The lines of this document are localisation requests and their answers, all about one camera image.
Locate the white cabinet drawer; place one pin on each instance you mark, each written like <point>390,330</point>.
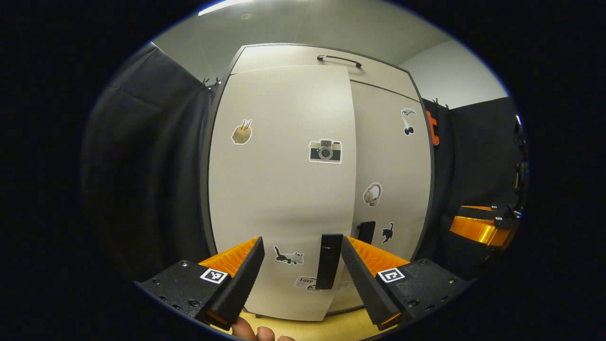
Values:
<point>284,57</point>

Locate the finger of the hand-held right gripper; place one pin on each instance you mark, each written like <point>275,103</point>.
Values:
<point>478,229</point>
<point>483,212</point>

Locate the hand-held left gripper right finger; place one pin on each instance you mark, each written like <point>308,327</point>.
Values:
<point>362,286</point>

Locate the white shoe cabinet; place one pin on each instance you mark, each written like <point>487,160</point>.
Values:
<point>204,199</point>

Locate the white shoe cabinet door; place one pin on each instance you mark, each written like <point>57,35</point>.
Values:
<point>393,161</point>
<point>274,199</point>

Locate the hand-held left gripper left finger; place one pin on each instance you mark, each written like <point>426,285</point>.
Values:
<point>244,282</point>

